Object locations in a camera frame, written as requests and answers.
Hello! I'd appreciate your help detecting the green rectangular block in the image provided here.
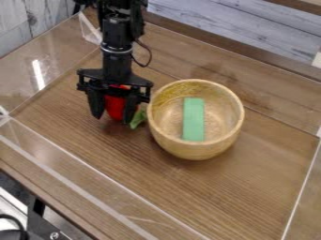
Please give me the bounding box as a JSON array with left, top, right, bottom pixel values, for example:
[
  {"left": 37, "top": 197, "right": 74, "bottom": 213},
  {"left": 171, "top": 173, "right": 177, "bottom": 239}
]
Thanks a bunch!
[{"left": 181, "top": 97, "right": 204, "bottom": 142}]

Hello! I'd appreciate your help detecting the black cable lower left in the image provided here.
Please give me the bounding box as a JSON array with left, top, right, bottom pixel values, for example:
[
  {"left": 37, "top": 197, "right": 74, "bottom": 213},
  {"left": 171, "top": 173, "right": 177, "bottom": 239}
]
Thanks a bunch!
[{"left": 0, "top": 213, "right": 30, "bottom": 240}]

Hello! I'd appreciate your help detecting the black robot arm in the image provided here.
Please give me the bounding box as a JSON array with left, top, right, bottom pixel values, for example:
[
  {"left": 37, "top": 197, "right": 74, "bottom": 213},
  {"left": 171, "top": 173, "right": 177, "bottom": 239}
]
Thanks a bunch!
[{"left": 76, "top": 0, "right": 152, "bottom": 125}]

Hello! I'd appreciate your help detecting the clear acrylic corner bracket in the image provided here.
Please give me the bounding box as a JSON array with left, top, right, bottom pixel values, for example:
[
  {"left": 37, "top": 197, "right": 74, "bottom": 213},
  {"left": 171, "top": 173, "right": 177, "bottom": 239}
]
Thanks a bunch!
[{"left": 77, "top": 13, "right": 101, "bottom": 45}]

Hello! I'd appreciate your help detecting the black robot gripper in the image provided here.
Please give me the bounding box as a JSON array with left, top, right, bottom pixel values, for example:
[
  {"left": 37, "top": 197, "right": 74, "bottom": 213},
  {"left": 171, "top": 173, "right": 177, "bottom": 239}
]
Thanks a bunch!
[{"left": 76, "top": 47, "right": 152, "bottom": 125}]

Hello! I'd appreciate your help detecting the red plush object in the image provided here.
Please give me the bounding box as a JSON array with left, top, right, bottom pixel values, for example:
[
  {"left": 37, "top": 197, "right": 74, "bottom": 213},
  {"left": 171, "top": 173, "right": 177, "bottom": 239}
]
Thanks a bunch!
[{"left": 104, "top": 85, "right": 131, "bottom": 122}]

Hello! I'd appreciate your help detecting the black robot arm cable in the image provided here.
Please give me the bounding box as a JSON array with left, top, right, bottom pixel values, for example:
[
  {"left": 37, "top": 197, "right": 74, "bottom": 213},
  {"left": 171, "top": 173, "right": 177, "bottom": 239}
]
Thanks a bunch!
[{"left": 129, "top": 37, "right": 152, "bottom": 68}]

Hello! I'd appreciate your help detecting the clear acrylic front wall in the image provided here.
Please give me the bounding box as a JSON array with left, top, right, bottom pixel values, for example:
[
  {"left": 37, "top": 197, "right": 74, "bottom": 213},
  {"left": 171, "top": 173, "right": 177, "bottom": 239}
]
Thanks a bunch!
[{"left": 0, "top": 109, "right": 210, "bottom": 240}]

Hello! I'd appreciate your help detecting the wooden bowl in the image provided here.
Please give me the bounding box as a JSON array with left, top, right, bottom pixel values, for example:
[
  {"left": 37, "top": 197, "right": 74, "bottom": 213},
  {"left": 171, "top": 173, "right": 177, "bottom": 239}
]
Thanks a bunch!
[{"left": 147, "top": 79, "right": 244, "bottom": 160}]

